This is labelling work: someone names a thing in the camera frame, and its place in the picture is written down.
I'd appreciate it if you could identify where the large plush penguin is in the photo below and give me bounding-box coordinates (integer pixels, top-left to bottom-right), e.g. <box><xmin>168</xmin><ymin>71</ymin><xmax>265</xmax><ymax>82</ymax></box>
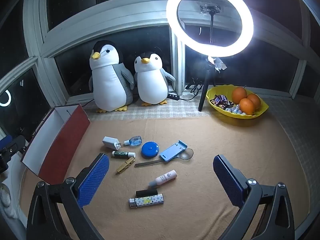
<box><xmin>89</xmin><ymin>40</ymin><xmax>134</xmax><ymax>113</ymax></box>

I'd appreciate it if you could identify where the orange fruit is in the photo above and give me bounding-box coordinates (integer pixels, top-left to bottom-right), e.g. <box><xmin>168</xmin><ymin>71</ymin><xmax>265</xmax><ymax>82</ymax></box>
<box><xmin>239</xmin><ymin>98</ymin><xmax>255</xmax><ymax>115</ymax></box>
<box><xmin>232</xmin><ymin>87</ymin><xmax>247</xmax><ymax>105</ymax></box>
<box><xmin>247</xmin><ymin>93</ymin><xmax>261</xmax><ymax>111</ymax></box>

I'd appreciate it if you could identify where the blue round tape measure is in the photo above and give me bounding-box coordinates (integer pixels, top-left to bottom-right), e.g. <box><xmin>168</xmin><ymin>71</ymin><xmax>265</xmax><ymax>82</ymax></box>
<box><xmin>141</xmin><ymin>141</ymin><xmax>159</xmax><ymax>159</ymax></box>

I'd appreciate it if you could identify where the small plush penguin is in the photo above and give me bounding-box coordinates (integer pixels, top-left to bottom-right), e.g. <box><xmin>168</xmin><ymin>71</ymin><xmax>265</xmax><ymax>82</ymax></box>
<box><xmin>134</xmin><ymin>51</ymin><xmax>176</xmax><ymax>106</ymax></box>

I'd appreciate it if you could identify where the orange fruit back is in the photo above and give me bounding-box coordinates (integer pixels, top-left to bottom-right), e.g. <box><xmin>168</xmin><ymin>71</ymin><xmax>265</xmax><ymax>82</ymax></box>
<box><xmin>232</xmin><ymin>87</ymin><xmax>247</xmax><ymax>105</ymax></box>

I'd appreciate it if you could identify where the black ring light tripod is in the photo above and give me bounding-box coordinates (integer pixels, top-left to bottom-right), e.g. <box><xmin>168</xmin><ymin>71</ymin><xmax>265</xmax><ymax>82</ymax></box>
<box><xmin>197</xmin><ymin>9</ymin><xmax>218</xmax><ymax>112</ymax></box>

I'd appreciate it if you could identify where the pink white tube bottle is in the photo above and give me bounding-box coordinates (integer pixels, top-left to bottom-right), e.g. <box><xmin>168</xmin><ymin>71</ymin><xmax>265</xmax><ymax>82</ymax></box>
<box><xmin>149</xmin><ymin>170</ymin><xmax>177</xmax><ymax>187</ymax></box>

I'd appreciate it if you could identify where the wooden clothespin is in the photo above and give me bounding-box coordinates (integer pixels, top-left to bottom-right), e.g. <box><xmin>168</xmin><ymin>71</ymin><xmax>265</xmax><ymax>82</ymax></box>
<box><xmin>117</xmin><ymin>157</ymin><xmax>135</xmax><ymax>174</ymax></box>

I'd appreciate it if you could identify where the yellow fruit bowl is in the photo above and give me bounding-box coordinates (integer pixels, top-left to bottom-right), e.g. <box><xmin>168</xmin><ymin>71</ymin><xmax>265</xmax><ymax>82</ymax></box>
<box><xmin>206</xmin><ymin>85</ymin><xmax>269</xmax><ymax>119</ymax></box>

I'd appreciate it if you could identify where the white wall charger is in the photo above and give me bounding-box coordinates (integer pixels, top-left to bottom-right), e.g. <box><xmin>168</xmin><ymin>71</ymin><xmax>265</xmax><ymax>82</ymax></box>
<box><xmin>103</xmin><ymin>137</ymin><xmax>122</xmax><ymax>151</ymax></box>

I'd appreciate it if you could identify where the green white lip balm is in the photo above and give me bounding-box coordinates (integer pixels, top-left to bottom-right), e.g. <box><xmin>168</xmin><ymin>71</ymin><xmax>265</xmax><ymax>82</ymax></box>
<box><xmin>112</xmin><ymin>151</ymin><xmax>136</xmax><ymax>159</ymax></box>

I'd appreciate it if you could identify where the candy pile in bowl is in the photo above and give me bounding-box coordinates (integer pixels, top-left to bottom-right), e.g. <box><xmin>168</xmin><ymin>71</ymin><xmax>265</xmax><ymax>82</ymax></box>
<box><xmin>210</xmin><ymin>95</ymin><xmax>245</xmax><ymax>115</ymax></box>

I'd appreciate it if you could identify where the orange fruit front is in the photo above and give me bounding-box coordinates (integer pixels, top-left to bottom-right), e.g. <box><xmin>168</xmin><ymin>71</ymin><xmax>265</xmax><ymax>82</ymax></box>
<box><xmin>239</xmin><ymin>98</ymin><xmax>255</xmax><ymax>115</ymax></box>

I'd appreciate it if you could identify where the red white cardboard box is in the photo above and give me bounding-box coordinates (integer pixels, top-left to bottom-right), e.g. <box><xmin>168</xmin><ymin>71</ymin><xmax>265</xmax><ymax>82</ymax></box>
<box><xmin>22</xmin><ymin>105</ymin><xmax>90</xmax><ymax>185</ymax></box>

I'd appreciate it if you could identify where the grey metal spoon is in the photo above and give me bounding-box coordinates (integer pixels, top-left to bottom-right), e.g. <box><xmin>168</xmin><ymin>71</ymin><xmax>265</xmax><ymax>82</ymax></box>
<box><xmin>135</xmin><ymin>148</ymin><xmax>194</xmax><ymax>167</ymax></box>

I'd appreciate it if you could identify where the black cable on sill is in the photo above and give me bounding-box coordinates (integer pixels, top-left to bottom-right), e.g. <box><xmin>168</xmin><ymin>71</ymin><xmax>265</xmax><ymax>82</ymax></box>
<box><xmin>167</xmin><ymin>78</ymin><xmax>203</xmax><ymax>102</ymax></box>

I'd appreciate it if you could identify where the white ring light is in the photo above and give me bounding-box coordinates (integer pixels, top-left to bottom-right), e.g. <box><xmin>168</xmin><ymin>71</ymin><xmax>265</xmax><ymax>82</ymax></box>
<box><xmin>166</xmin><ymin>0</ymin><xmax>254</xmax><ymax>57</ymax></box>

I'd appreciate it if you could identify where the patterned lighter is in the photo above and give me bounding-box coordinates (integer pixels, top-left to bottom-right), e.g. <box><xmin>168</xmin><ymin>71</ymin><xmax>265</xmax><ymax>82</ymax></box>
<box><xmin>129</xmin><ymin>194</ymin><xmax>164</xmax><ymax>207</ymax></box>

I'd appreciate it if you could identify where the orange fruit right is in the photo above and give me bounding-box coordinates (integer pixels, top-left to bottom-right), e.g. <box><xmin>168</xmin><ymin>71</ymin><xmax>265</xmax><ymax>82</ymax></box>
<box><xmin>247</xmin><ymin>93</ymin><xmax>261</xmax><ymax>111</ymax></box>

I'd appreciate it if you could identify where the small clear blue bottle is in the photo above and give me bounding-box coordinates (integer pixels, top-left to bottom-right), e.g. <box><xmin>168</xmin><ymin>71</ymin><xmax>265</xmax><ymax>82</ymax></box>
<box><xmin>124</xmin><ymin>135</ymin><xmax>142</xmax><ymax>146</ymax></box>

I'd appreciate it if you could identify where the small black block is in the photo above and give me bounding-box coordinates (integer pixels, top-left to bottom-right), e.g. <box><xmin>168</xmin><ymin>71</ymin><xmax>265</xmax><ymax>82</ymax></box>
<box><xmin>136</xmin><ymin>189</ymin><xmax>158</xmax><ymax>198</ymax></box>

